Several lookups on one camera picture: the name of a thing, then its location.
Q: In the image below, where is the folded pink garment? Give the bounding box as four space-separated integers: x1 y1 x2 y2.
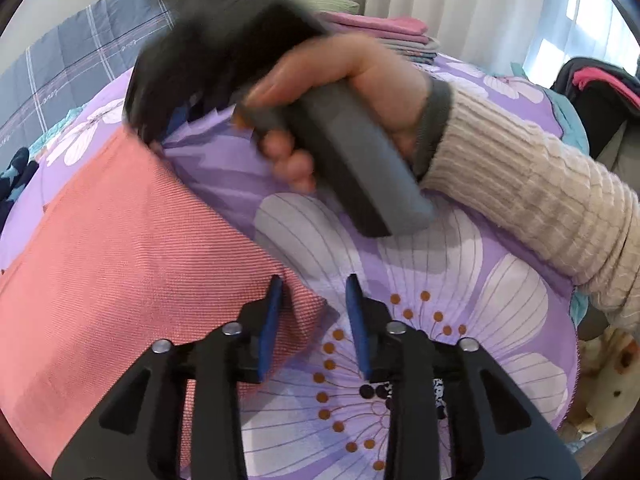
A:
320 11 430 44

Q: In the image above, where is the person's right hand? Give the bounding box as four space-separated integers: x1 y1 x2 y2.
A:
247 34 432 195

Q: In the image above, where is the white pleated curtain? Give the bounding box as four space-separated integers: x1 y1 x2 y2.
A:
235 0 621 78

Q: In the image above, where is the black and pink bag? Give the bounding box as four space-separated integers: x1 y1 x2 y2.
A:
552 57 640 128

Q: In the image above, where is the salmon pink long-sleeve shirt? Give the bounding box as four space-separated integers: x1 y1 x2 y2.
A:
0 127 328 466

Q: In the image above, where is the person's right forearm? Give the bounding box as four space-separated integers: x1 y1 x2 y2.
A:
410 77 640 326

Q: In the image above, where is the navy star-print garment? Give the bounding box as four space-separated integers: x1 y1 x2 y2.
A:
0 147 40 216

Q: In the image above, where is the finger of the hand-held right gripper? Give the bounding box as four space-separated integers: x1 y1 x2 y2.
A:
172 104 202 133
124 67 173 143

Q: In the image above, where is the blue plaid quilt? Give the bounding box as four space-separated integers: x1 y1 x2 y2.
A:
0 0 181 156

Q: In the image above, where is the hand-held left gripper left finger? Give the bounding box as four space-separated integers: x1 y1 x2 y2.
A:
52 275 286 480

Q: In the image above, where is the folded grey garment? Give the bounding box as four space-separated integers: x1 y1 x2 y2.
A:
385 36 441 57

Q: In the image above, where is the purple floral bed sheet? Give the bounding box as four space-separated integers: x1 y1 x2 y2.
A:
0 52 593 480

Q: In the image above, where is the green pillow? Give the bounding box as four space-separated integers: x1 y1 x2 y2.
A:
282 0 361 15

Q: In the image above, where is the yellow printed cloth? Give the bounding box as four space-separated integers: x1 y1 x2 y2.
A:
562 327 640 433

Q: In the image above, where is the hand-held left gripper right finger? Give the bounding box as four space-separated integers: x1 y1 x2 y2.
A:
346 274 583 480

